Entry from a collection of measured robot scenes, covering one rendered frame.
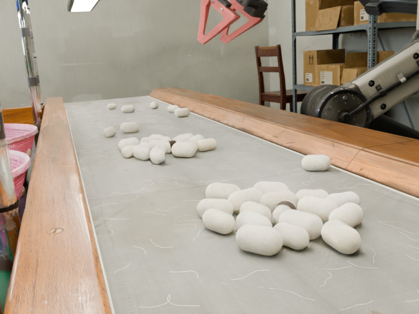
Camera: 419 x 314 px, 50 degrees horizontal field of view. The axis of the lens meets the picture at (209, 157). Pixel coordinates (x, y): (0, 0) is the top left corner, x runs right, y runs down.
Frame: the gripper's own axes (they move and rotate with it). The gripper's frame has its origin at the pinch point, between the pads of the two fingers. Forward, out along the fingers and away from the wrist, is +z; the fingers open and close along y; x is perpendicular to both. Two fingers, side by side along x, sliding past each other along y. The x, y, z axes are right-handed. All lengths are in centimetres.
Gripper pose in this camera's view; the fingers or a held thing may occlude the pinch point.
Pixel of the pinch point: (214, 37)
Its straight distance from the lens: 80.2
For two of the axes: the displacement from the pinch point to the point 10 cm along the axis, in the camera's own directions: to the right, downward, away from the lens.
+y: 4.1, -2.3, 8.8
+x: -7.4, -6.5, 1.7
